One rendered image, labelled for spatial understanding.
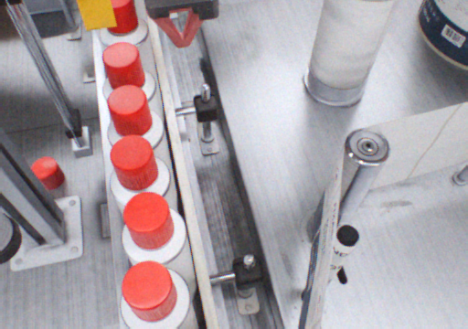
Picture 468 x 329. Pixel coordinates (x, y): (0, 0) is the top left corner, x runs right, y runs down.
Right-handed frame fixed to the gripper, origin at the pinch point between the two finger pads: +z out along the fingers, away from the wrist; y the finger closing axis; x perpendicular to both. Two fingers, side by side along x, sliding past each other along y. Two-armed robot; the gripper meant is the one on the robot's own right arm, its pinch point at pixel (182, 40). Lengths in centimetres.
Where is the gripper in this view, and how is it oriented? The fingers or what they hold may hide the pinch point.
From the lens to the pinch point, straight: 52.3
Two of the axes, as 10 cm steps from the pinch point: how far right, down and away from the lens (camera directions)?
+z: -0.2, 5.4, 8.4
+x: -9.7, 1.8, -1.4
